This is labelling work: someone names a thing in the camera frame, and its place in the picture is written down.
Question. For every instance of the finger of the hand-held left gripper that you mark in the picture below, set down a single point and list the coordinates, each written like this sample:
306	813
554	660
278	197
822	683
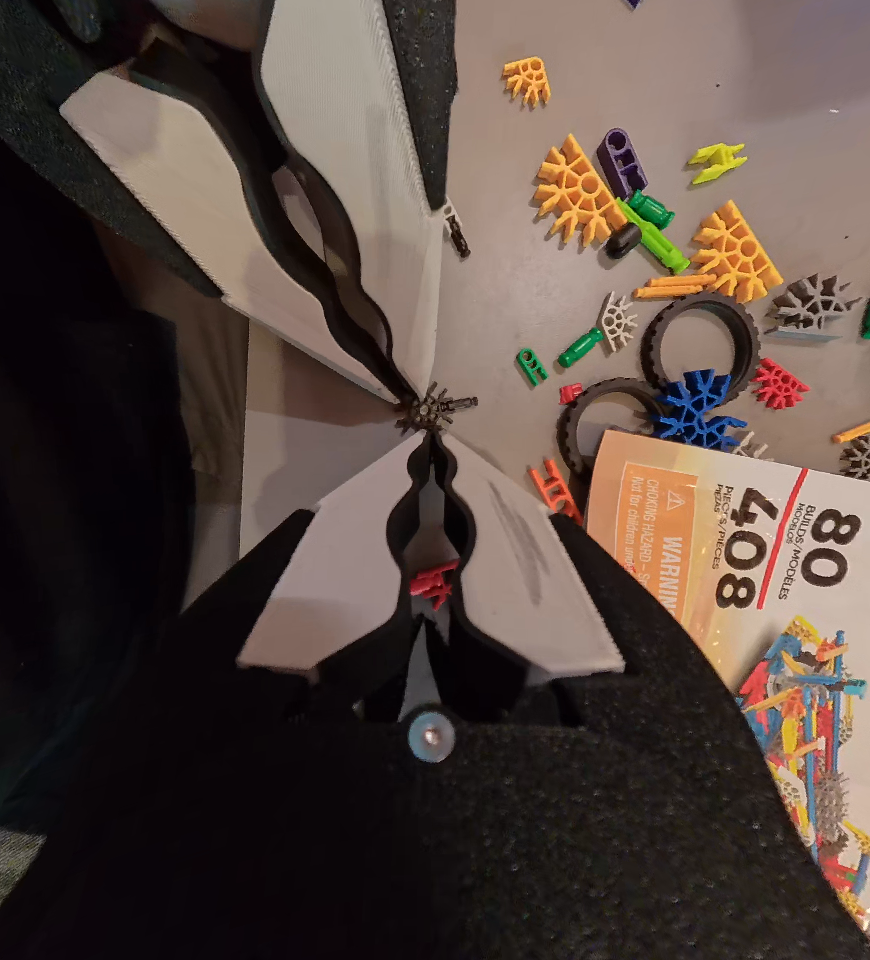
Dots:
179	195
360	112

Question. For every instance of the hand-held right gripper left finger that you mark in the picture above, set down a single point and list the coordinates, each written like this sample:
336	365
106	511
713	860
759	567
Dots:
330	585

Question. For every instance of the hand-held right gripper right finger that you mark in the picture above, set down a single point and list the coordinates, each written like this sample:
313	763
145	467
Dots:
555	637

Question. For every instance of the black snowflake connector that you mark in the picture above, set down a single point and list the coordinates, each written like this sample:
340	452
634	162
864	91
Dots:
426	409

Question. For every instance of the small yellow connector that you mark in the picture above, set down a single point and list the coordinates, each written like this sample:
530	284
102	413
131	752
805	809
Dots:
528	79

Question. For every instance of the orange ladder piece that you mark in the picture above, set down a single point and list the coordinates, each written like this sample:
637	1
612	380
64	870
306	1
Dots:
555	487

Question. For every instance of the yellow fan connector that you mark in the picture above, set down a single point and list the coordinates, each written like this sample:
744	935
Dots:
573	191
735	251

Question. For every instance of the black rubber tire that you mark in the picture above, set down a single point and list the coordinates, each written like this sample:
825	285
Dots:
568	431
750	337

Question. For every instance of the purple holed connector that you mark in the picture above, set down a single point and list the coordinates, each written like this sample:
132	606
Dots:
622	161

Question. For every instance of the printed toy packaging sheet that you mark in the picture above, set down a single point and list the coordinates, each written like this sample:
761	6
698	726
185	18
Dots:
780	600

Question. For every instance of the small red clip connector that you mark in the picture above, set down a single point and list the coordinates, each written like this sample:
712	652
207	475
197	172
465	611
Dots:
571	393

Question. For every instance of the black cylinder spacer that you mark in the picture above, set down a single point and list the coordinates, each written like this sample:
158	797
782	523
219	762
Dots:
622	241

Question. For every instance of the blue snowflake connector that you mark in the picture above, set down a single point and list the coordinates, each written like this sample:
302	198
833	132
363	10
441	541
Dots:
694	409

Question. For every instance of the small green clip connector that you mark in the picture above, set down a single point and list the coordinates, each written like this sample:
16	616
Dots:
531	367

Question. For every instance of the white connector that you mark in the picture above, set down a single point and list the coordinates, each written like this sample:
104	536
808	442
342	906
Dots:
751	448

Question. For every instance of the lime green rod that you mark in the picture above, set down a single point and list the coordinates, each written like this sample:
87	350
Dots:
664	247

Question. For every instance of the lime yellow clip connector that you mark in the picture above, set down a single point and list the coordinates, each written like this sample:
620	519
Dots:
712	161

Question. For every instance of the orange rod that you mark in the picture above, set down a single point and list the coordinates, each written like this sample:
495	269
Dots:
686	281
667	292
865	429

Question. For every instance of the red fan connector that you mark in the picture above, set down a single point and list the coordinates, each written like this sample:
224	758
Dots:
778	385

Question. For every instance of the dark grey snowflake connector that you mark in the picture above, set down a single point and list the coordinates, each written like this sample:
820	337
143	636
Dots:
866	459

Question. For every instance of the dark grey fan connector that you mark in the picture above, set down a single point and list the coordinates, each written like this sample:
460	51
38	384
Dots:
810	300

